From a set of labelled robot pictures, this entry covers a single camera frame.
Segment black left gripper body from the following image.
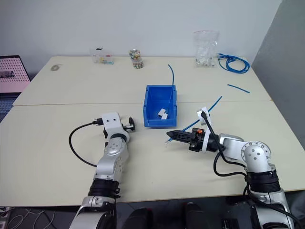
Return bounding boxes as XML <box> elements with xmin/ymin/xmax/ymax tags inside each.
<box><xmin>120</xmin><ymin>116</ymin><xmax>136</xmax><ymax>131</ymax></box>

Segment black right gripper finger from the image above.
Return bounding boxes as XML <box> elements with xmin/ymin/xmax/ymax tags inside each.
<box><xmin>168</xmin><ymin>135</ymin><xmax>192</xmax><ymax>146</ymax></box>
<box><xmin>166</xmin><ymin>130</ymin><xmax>193</xmax><ymax>138</ymax></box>

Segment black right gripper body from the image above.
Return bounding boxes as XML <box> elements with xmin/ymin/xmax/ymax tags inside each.
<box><xmin>188</xmin><ymin>127</ymin><xmax>206</xmax><ymax>153</ymax></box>

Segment blue network cable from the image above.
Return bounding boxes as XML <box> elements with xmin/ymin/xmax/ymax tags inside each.
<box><xmin>166</xmin><ymin>63</ymin><xmax>176</xmax><ymax>113</ymax></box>
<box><xmin>163</xmin><ymin>95</ymin><xmax>223</xmax><ymax>146</ymax></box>

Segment blue plastic bin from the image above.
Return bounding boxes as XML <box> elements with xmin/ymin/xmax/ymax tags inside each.
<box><xmin>143</xmin><ymin>84</ymin><xmax>179</xmax><ymax>128</ymax></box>

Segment jar of colourful beads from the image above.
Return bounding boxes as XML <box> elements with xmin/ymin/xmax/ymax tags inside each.
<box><xmin>129</xmin><ymin>48</ymin><xmax>144</xmax><ymax>70</ymax></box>

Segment clear box of small parts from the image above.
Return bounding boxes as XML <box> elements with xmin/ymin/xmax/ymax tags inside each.
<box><xmin>89</xmin><ymin>47</ymin><xmax>115</xmax><ymax>65</ymax></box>

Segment dark rounded shape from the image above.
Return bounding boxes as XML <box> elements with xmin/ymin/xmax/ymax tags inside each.
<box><xmin>128</xmin><ymin>207</ymin><xmax>154</xmax><ymax>229</ymax></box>
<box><xmin>183</xmin><ymin>202</ymin><xmax>206</xmax><ymax>229</ymax></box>

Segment black box under table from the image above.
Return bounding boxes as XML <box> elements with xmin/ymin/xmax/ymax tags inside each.
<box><xmin>223</xmin><ymin>199</ymin><xmax>259</xmax><ymax>229</ymax></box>

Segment clear bag of white couplers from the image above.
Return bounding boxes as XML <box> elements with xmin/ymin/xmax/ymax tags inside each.
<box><xmin>193</xmin><ymin>30</ymin><xmax>220</xmax><ymax>68</ymax></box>

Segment laptop with pink screen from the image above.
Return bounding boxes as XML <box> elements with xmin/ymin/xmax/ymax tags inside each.
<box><xmin>0</xmin><ymin>55</ymin><xmax>32</xmax><ymax>121</ymax></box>

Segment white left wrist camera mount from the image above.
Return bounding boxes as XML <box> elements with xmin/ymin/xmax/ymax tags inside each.
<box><xmin>101</xmin><ymin>111</ymin><xmax>131</xmax><ymax>142</ymax></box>

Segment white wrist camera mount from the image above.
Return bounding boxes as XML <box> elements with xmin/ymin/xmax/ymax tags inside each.
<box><xmin>101</xmin><ymin>111</ymin><xmax>131</xmax><ymax>142</ymax></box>
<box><xmin>196</xmin><ymin>106</ymin><xmax>213</xmax><ymax>153</ymax></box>

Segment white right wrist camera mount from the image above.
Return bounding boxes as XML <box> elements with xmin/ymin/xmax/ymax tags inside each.
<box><xmin>196</xmin><ymin>106</ymin><xmax>213</xmax><ymax>153</ymax></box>

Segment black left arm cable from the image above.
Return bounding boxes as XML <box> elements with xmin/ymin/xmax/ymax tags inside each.
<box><xmin>69</xmin><ymin>118</ymin><xmax>104</xmax><ymax>168</ymax></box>

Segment short blue cable piece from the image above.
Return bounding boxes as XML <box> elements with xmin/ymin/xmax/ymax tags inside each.
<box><xmin>227</xmin><ymin>83</ymin><xmax>251</xmax><ymax>94</ymax></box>

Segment coiled blue network cables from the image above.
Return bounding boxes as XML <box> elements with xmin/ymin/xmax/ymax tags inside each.
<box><xmin>216</xmin><ymin>52</ymin><xmax>251</xmax><ymax>73</ymax></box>

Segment white cables on floor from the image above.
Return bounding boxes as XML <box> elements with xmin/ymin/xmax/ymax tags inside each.
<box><xmin>0</xmin><ymin>207</ymin><xmax>56</xmax><ymax>229</ymax></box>

